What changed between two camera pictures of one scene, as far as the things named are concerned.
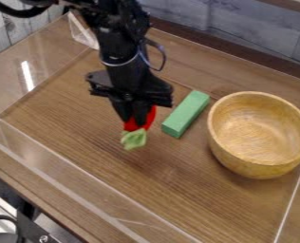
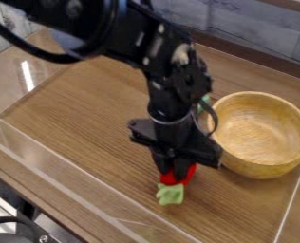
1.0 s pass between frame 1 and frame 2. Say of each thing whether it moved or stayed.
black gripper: moved
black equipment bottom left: stayed
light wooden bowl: stayed
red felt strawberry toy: moved
